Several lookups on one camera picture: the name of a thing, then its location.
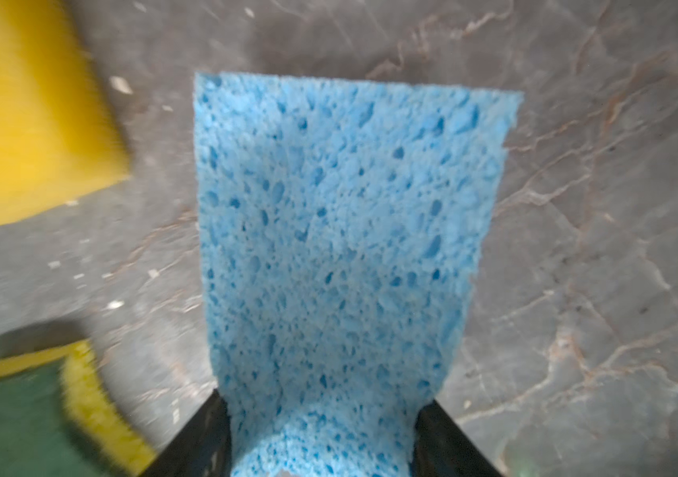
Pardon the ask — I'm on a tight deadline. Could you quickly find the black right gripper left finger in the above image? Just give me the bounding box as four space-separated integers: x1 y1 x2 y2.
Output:
140 391 233 477

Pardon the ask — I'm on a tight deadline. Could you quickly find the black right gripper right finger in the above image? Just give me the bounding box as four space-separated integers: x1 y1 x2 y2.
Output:
412 401 502 477

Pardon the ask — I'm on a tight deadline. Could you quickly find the dark green wavy sponge front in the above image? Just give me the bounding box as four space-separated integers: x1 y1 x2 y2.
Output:
0 340 157 476

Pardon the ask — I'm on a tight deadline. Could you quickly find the light blue cellulose sponge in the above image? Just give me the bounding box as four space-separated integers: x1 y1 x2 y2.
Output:
194 73 524 476

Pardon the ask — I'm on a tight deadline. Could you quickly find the yellow rectangular sponge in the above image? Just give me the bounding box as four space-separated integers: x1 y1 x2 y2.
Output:
0 1 130 226

